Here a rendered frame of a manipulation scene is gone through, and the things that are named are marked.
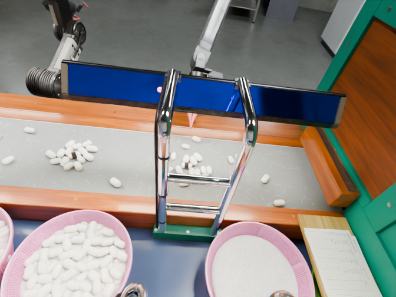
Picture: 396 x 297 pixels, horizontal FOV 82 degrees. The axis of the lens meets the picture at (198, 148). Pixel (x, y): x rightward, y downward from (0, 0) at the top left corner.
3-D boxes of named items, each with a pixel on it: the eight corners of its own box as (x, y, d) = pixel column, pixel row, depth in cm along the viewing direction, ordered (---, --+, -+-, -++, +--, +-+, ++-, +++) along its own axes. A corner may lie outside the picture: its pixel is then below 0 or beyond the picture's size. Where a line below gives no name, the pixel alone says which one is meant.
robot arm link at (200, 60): (192, 59, 89) (197, 50, 81) (219, 65, 92) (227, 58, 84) (188, 89, 89) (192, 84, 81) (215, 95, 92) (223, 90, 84)
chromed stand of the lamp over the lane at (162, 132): (161, 185, 80) (162, 64, 49) (217, 190, 82) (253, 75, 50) (152, 238, 67) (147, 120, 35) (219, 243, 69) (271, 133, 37)
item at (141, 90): (76, 81, 55) (68, 51, 50) (323, 109, 59) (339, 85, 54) (62, 100, 49) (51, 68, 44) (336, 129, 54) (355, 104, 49)
